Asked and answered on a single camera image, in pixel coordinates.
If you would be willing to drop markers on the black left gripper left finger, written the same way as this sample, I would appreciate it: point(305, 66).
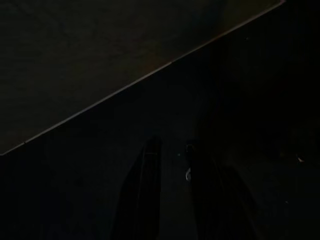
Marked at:
point(142, 200)

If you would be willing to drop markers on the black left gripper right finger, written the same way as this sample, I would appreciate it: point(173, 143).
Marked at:
point(207, 205)

